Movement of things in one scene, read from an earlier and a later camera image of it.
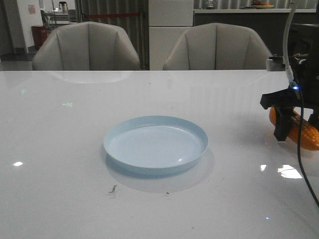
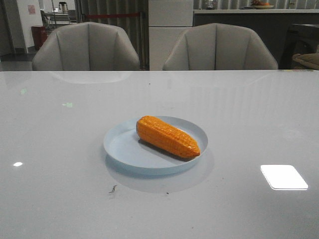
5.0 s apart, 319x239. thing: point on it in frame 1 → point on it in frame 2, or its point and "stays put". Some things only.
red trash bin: x=40 y=35 stays put
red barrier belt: x=113 y=15 stays put
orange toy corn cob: x=309 y=134 → x=163 y=135
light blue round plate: x=154 y=145 stays put
